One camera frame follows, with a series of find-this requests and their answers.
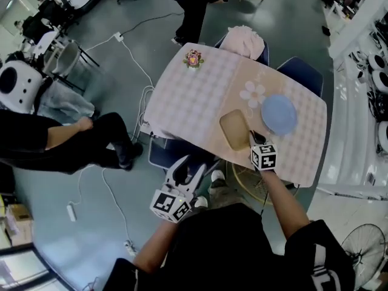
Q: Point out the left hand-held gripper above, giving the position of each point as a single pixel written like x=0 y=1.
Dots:
x=169 y=205

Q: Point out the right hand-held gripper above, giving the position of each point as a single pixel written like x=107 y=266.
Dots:
x=264 y=158

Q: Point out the beige rectangular plate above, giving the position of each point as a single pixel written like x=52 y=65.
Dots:
x=235 y=129

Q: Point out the person's left forearm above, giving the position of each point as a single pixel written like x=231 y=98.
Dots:
x=154 y=247

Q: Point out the person's right forearm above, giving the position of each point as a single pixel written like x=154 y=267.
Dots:
x=282 y=199

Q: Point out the dark blue chair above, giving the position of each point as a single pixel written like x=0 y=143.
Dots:
x=300 y=74
x=169 y=150
x=266 y=51

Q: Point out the person's right shoe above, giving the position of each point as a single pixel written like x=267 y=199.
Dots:
x=217 y=175

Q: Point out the person's shoe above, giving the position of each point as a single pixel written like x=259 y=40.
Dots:
x=201 y=202
x=217 y=175

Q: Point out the person's left shoe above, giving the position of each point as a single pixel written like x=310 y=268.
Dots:
x=201 y=202

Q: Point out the blue round plate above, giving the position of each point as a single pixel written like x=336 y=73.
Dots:
x=279 y=114

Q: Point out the woven rattan stool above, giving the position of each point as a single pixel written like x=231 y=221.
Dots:
x=251 y=183

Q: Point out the beige flower print table runner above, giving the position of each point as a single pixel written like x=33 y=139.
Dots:
x=233 y=86

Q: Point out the pink checkered cloth table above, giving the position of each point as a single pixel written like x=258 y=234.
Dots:
x=197 y=102

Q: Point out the person's black shirt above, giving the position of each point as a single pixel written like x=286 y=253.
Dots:
x=227 y=247

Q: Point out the white metal shelving rack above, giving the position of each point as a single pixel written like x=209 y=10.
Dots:
x=348 y=132

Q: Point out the white power strip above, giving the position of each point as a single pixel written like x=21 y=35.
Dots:
x=118 y=36
x=129 y=248
x=71 y=212

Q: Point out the pink folded cloth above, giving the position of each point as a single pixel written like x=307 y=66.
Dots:
x=242 y=41

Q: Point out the small potted pink flower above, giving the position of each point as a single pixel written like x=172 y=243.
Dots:
x=193 y=58

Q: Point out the white capsule pet carrier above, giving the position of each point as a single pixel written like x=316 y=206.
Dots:
x=379 y=62
x=381 y=80
x=383 y=136

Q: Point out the white standing fan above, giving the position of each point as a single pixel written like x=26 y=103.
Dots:
x=359 y=258

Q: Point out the grey plastic chair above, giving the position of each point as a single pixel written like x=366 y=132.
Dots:
x=68 y=58

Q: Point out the cardboard box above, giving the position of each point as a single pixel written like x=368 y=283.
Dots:
x=19 y=223

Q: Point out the white capsule backpack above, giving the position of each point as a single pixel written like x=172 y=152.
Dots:
x=15 y=83

